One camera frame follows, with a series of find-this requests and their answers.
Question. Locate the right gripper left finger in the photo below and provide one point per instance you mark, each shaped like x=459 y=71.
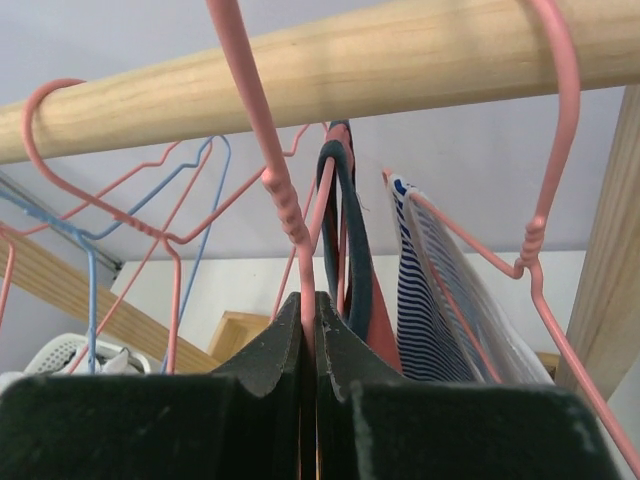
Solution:
x=239 y=421

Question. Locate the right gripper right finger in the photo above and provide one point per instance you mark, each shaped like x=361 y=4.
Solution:
x=373 y=423

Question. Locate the red tank top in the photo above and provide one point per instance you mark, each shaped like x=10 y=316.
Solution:
x=344 y=235

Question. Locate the blue striped tank top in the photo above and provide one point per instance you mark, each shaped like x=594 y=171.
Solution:
x=449 y=327

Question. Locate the pink hanger holding striped top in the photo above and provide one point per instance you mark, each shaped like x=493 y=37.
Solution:
x=566 y=67

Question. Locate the white garment in basket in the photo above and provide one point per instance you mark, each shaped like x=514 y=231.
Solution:
x=117 y=364

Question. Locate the white perforated laundry basket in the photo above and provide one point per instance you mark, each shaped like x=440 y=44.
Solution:
x=57 y=353

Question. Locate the wooden clothes rack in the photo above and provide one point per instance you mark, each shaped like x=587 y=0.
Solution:
x=451 y=92

